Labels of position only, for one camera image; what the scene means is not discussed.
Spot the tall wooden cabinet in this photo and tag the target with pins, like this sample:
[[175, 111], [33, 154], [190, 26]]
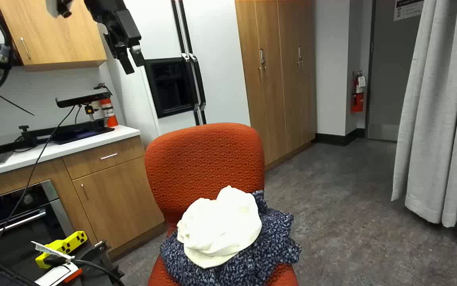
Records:
[[276, 80]]

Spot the white red paper tag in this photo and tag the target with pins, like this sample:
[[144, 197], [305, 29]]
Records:
[[59, 273]]

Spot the cream fleece cloth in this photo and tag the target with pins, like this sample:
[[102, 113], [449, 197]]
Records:
[[217, 227]]

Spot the black countertop tray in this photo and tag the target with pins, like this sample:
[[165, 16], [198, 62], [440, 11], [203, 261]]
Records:
[[79, 130]]

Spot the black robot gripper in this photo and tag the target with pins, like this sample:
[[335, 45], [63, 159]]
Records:
[[111, 21]]

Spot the black clamp stand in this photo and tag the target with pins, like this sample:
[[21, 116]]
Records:
[[24, 135]]

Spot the white door sign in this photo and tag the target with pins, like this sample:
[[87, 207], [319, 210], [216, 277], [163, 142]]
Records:
[[408, 8]]

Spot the black wall monitor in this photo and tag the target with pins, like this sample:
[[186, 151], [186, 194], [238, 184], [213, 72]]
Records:
[[170, 88]]

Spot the grey door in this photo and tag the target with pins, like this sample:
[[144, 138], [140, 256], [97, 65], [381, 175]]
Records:
[[392, 73]]

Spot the black stereo camera bar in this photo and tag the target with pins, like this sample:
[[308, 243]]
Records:
[[82, 99]]

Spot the wooden base cabinet white counter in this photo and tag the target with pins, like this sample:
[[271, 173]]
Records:
[[111, 200]]

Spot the red wall fire extinguisher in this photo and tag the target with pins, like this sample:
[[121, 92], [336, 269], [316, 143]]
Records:
[[357, 96]]

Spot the small red white extinguisher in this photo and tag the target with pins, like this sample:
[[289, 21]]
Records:
[[108, 111]]

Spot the wooden wall cabinet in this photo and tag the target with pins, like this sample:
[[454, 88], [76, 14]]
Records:
[[48, 32]]

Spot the black robot table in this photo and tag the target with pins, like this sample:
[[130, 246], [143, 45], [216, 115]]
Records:
[[6, 272]]

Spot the white refrigerator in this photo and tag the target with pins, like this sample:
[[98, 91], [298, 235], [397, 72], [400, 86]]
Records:
[[221, 64]]

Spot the black built-in oven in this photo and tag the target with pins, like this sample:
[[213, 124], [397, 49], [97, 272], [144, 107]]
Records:
[[11, 227]]

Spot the navy blue patterned cloth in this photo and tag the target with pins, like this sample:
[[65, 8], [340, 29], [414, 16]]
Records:
[[273, 248]]

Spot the orange fabric chair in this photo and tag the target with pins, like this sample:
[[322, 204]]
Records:
[[201, 159]]

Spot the silver thin bar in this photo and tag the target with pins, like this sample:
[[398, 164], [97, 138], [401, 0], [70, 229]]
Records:
[[51, 250]]

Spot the grey curtain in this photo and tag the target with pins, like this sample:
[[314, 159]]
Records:
[[440, 116]]

